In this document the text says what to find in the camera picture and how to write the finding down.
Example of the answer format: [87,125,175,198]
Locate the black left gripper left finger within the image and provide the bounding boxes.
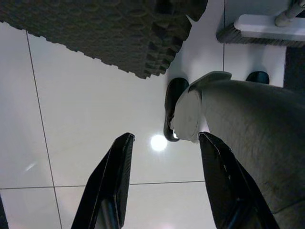
[70,132,136,229]

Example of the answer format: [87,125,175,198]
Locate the robot left leg grey cloth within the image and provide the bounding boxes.
[163,71,305,229]

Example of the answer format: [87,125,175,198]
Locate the white broom grey bristles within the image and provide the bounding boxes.
[215,0,305,47]

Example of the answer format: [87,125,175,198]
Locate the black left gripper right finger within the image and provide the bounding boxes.
[198,131,281,229]

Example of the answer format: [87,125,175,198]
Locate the dark grey foam puzzle mat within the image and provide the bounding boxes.
[0,0,208,81]

